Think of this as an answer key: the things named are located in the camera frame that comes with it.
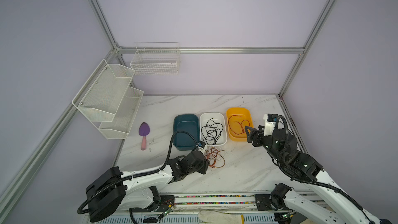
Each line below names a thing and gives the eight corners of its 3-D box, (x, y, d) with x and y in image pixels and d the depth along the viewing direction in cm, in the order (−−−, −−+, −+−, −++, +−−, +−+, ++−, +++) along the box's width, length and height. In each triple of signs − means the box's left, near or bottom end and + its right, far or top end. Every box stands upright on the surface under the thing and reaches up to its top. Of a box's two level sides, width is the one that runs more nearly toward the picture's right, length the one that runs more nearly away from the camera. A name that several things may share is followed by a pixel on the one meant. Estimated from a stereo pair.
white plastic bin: (199, 147, 94) (199, 143, 90) (200, 117, 109) (199, 112, 104) (226, 148, 94) (228, 143, 90) (223, 118, 109) (224, 112, 104)
